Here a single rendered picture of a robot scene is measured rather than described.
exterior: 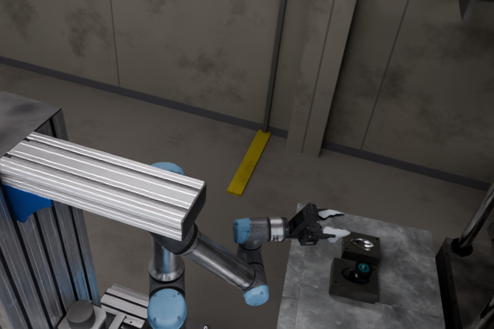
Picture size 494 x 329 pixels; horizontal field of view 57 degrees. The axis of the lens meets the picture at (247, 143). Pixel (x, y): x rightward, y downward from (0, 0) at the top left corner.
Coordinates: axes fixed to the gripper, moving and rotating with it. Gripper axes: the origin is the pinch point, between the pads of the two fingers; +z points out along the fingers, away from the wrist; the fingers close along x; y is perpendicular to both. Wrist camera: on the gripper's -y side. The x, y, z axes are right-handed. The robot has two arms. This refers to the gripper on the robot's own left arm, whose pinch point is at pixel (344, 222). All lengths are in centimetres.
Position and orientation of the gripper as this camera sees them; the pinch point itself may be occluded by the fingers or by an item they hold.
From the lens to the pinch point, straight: 149.3
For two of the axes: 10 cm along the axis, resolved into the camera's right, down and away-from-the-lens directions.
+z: 9.9, -0.2, 1.6
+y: -1.1, 6.9, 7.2
